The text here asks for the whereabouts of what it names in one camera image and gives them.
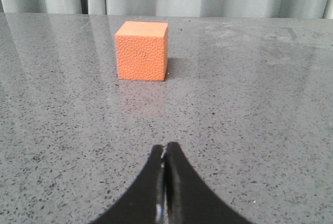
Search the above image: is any orange foam cube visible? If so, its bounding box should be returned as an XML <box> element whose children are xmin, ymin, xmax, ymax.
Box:
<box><xmin>115</xmin><ymin>21</ymin><xmax>168</xmax><ymax>81</ymax></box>

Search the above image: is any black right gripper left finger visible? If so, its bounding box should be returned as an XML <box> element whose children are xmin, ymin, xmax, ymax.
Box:
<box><xmin>93</xmin><ymin>145</ymin><xmax>164</xmax><ymax>223</ymax></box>

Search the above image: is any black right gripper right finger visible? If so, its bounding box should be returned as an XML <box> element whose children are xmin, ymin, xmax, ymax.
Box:
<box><xmin>164</xmin><ymin>142</ymin><xmax>250</xmax><ymax>223</ymax></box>

